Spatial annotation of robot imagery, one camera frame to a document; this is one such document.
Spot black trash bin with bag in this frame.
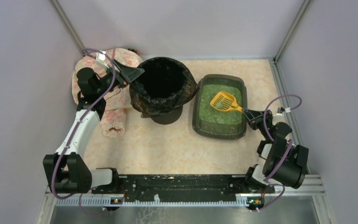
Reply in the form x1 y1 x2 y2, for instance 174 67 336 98
129 57 199 125

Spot aluminium frame rail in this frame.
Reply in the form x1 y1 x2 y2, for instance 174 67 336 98
46 175 325 208

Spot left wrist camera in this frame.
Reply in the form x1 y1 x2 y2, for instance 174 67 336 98
95 52 110 70

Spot green cat litter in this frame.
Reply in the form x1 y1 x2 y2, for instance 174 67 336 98
199 84 242 125

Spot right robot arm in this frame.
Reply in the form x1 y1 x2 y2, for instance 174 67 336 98
243 109 309 192

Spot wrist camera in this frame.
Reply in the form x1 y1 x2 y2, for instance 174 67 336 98
95 52 110 70
277 107 291 114

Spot pink patterned cloth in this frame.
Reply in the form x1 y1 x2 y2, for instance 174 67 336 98
71 48 143 138

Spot dark grey litter box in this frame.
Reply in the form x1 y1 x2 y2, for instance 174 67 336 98
192 74 248 140

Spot yellow litter scoop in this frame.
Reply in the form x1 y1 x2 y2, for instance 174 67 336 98
210 91 243 113

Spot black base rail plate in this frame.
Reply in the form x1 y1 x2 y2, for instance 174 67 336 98
92 175 275 204

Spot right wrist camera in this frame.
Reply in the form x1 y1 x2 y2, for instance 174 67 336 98
277 107 291 114

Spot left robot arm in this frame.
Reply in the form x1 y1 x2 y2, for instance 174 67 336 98
43 60 144 199

